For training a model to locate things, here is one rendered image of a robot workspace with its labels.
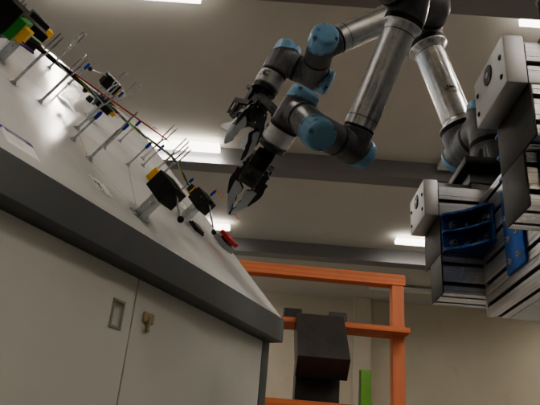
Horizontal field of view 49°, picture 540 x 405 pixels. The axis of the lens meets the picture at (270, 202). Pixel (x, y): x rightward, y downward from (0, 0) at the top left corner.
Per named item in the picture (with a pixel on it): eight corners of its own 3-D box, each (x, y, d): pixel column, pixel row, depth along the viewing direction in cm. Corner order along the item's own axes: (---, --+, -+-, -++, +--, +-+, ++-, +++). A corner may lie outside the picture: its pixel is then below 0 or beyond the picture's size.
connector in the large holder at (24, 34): (10, 34, 105) (26, 18, 104) (22, 47, 105) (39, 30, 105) (1, 33, 99) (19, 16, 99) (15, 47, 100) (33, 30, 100)
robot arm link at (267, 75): (288, 85, 168) (275, 67, 162) (281, 99, 167) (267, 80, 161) (268, 83, 173) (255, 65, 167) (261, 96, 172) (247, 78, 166)
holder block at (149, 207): (150, 240, 115) (187, 205, 115) (126, 202, 123) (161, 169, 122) (164, 248, 119) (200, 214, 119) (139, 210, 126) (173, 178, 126)
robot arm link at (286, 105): (303, 89, 135) (288, 76, 142) (277, 130, 139) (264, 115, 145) (328, 103, 140) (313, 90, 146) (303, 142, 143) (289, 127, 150)
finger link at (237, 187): (232, 209, 155) (251, 180, 152) (227, 215, 149) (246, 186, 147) (222, 202, 155) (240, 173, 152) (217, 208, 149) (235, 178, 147)
